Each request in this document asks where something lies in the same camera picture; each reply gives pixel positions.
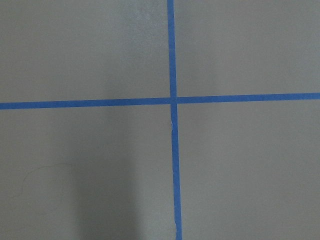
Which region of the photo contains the brown paper table mat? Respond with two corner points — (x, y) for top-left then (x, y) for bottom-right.
(0, 0), (320, 240)

